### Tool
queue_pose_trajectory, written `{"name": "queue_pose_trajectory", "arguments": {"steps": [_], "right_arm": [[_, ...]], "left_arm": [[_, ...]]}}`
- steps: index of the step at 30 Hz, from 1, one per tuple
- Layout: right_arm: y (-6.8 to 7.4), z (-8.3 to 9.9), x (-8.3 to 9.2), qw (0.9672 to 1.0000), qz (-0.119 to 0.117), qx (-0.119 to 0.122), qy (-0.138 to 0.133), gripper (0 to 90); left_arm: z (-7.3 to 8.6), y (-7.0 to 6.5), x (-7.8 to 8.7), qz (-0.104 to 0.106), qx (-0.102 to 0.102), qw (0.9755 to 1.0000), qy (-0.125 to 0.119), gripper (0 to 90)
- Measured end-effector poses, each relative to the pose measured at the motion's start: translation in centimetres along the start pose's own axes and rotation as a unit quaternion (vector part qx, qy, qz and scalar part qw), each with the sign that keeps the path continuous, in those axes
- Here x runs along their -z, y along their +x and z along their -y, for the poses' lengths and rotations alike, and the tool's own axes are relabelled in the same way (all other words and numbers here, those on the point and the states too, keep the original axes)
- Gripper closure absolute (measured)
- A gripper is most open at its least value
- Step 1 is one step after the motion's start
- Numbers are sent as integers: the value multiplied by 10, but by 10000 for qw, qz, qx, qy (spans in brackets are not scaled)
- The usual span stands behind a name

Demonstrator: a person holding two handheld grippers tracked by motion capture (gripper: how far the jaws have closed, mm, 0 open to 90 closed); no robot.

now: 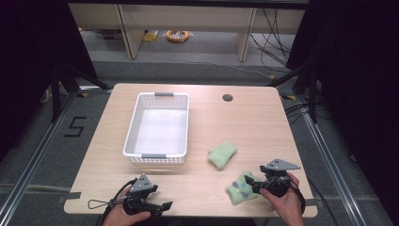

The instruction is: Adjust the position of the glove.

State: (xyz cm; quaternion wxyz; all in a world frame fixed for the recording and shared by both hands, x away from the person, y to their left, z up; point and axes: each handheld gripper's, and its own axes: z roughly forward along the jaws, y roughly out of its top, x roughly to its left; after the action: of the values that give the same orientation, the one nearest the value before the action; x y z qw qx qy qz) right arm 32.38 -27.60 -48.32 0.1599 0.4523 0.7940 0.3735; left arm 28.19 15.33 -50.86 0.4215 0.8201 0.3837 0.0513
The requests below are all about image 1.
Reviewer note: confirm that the black curtain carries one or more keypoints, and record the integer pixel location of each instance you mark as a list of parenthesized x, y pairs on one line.
[(360, 78), (31, 62)]

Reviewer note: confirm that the grey tape piece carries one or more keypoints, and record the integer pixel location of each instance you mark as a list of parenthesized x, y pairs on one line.
[(72, 196), (310, 201)]

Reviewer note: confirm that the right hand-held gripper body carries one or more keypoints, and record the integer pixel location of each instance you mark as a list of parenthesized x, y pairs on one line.
[(277, 182)]

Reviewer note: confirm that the black metal stand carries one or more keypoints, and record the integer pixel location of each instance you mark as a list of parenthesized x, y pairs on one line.
[(312, 94), (58, 94)]

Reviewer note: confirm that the round grey table grommet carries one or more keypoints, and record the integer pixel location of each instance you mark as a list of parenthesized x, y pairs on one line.
[(227, 97)]

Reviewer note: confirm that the white perforated plastic basket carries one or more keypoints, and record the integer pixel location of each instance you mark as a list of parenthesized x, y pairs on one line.
[(160, 132)]

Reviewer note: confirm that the light wooden shelf unit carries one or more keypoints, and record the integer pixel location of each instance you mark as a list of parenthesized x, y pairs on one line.
[(188, 17)]

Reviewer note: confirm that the metal floor rail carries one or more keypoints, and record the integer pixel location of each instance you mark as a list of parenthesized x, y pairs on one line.
[(34, 157), (329, 157)]

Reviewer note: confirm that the yellow black floor tape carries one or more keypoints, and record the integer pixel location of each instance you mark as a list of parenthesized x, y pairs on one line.
[(288, 97), (83, 94)]

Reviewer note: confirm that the person's right hand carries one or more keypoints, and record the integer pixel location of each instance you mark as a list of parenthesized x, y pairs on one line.
[(287, 208)]

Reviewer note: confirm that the green dotted socks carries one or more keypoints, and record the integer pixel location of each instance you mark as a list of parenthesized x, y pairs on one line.
[(240, 191)]

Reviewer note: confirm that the plain green socks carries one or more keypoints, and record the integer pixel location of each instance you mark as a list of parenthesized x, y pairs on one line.
[(221, 154)]

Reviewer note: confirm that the yellow packet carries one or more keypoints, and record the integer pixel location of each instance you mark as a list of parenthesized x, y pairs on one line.
[(151, 36)]

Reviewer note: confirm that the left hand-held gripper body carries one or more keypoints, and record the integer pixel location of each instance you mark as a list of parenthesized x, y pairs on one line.
[(141, 186)]

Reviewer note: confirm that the person's left hand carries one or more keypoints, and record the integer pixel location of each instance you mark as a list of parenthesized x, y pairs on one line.
[(117, 216)]

